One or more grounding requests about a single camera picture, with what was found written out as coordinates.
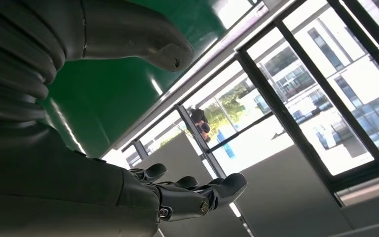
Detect green conveyor belt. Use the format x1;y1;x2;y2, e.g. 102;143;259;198
40;0;288;161

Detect person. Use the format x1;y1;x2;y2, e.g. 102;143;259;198
189;108;212;143

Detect blue container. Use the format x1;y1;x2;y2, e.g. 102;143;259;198
217;129;236;159

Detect white ceiling light strip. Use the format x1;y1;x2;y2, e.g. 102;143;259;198
229;202;242;218

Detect green tree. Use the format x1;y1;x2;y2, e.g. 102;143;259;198
204;81;254;133

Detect glass office building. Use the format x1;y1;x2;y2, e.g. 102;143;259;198
251;0;379;166

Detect black window frame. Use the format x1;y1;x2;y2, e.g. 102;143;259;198
120;0;379;210

